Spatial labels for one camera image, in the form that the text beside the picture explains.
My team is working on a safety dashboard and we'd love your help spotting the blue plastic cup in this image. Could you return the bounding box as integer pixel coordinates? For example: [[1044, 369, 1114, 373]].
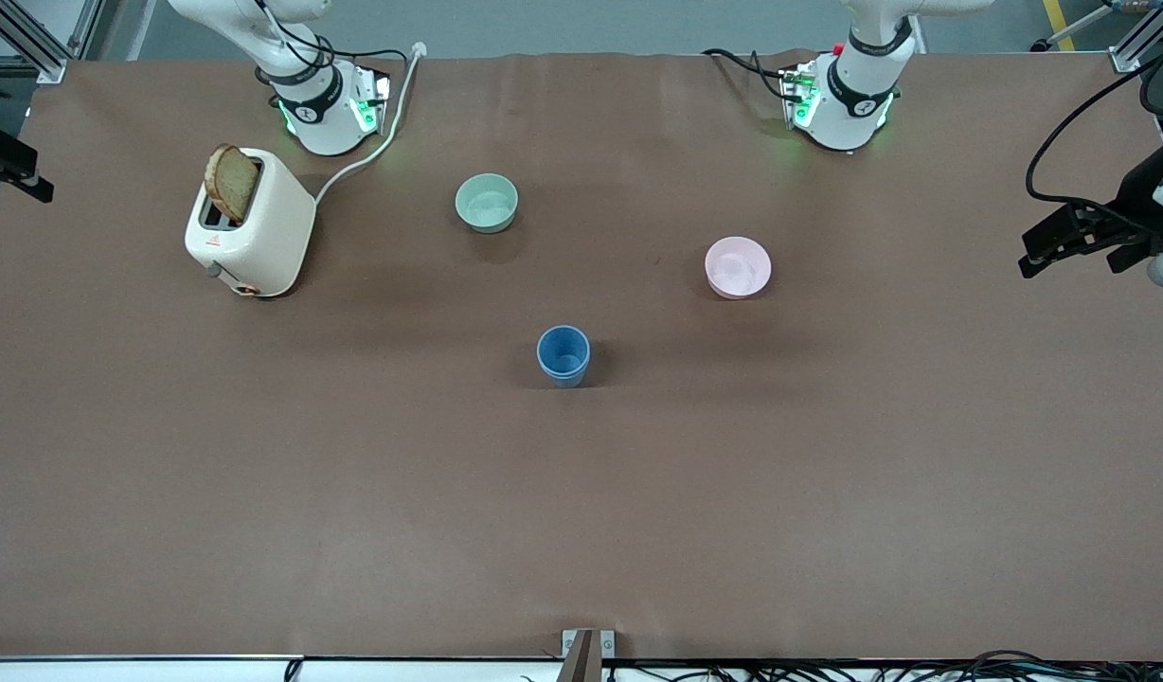
[[537, 325, 591, 380], [540, 355, 591, 389]]

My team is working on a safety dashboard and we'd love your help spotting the grey metal rod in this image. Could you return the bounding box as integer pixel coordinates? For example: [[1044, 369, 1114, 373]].
[[1034, 5, 1113, 53]]

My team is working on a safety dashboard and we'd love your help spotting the brown bread slice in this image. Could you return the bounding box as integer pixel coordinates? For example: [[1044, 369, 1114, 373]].
[[205, 143, 260, 224]]

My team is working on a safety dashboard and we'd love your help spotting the cream toaster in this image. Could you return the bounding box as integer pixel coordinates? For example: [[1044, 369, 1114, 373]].
[[185, 147, 317, 299]]

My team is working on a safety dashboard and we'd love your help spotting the pink bowl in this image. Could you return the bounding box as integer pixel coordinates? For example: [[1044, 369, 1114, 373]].
[[705, 237, 773, 300]]

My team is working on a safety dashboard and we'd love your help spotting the green bowl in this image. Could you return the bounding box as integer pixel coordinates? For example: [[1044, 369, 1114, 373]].
[[455, 173, 520, 234]]

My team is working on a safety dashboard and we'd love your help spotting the brown table cover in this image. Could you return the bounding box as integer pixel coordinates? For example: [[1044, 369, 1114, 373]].
[[0, 52, 1163, 661]]

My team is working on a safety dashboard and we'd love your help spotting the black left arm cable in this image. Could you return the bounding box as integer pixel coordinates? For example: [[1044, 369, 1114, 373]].
[[1025, 47, 1163, 238]]

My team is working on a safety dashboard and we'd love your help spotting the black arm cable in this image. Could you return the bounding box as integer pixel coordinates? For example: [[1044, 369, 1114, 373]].
[[1025, 47, 1163, 238], [253, 0, 334, 86]]

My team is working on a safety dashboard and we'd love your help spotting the aluminium frame profile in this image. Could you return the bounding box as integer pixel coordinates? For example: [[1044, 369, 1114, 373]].
[[0, 0, 104, 86], [1107, 0, 1163, 75]]

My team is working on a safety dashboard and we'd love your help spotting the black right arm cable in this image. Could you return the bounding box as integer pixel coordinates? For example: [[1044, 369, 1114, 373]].
[[253, 0, 334, 86]]

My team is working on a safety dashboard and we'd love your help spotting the black cable bundle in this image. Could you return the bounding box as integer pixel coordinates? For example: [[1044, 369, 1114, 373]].
[[600, 649, 1163, 682]]

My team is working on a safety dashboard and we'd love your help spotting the white toaster power cable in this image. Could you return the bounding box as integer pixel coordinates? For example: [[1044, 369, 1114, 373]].
[[313, 42, 427, 206]]

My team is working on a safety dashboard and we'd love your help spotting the white table edge rail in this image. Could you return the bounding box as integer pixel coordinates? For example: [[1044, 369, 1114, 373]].
[[0, 654, 1163, 682]]

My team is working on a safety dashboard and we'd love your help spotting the grey metal bracket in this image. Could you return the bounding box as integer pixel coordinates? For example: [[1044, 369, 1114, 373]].
[[561, 629, 617, 682]]

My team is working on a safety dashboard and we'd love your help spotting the brown upright post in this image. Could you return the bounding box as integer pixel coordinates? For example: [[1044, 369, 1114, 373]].
[[555, 633, 594, 682]]

